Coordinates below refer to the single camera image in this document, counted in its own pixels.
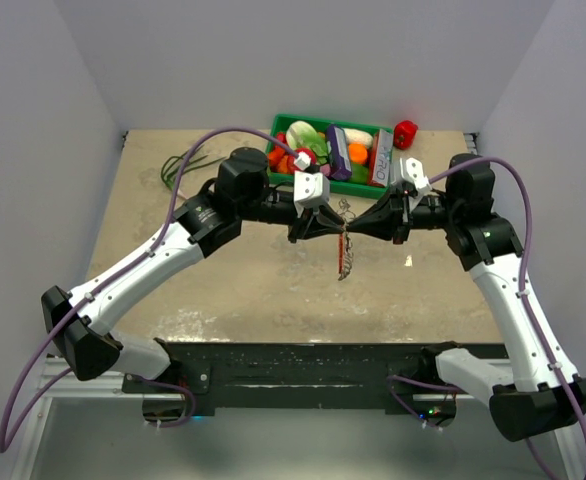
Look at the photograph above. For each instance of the white green cabbage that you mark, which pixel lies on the white green cabbage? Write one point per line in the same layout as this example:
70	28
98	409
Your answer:
301	134

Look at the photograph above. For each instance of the red bell pepper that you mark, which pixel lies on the red bell pepper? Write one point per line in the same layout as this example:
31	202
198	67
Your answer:
404	134

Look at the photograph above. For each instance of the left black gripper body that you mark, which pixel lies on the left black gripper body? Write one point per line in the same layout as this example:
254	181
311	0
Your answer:
270	208

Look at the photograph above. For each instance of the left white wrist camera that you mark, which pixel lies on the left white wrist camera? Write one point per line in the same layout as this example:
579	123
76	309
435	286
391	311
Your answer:
311	190

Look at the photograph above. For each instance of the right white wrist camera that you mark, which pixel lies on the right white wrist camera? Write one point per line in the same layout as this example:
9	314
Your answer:
408	174

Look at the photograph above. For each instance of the black base frame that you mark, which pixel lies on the black base frame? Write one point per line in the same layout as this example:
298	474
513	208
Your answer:
201	378

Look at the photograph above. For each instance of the green spring onion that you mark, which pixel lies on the green spring onion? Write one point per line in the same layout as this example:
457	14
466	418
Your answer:
170	168

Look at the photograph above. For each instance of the green vegetable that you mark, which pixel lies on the green vegetable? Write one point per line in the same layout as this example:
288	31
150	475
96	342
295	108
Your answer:
359	174

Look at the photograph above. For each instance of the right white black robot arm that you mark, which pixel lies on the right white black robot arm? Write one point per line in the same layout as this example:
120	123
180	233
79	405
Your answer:
544	390

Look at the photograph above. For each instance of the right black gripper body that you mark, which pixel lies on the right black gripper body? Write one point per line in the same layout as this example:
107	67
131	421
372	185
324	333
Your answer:
430	213

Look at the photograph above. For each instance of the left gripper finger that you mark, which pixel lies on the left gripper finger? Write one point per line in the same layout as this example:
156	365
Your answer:
313	229
328	218

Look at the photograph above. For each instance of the green plastic bin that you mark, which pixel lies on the green plastic bin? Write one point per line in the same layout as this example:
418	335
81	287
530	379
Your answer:
282	121

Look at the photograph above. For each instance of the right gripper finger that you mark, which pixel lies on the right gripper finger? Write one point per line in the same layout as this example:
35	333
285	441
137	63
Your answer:
384	213
383	227

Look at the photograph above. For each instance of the red grey box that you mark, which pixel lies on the red grey box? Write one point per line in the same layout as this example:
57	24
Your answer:
380	159

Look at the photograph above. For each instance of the orange carrot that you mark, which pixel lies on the orange carrot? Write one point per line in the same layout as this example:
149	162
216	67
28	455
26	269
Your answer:
286	165

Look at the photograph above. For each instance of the white radish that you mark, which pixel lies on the white radish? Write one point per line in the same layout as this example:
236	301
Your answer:
356	136

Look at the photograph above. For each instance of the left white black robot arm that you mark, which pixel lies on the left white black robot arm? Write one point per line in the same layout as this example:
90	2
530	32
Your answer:
82	321

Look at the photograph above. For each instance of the purple sweet potato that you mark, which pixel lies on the purple sweet potato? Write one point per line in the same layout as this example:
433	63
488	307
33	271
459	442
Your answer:
325	169

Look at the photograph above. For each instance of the orange fruit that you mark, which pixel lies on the orange fruit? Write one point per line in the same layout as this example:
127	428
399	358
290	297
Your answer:
358	153

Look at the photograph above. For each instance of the red apple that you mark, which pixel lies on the red apple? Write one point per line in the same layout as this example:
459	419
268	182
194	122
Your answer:
309	154

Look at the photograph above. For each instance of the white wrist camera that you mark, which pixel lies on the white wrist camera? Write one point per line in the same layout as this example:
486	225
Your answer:
408	174
311	190

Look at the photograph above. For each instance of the purple white box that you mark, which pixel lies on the purple white box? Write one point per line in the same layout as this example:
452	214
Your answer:
337	147

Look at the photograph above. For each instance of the red chili pepper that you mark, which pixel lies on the red chili pepper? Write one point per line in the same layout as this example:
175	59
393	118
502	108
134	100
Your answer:
277	153

